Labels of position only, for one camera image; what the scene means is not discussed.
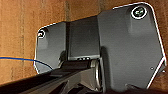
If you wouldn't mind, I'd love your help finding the blue cable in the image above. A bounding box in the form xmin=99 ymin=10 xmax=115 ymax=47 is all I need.
xmin=0 ymin=56 xmax=54 ymax=71

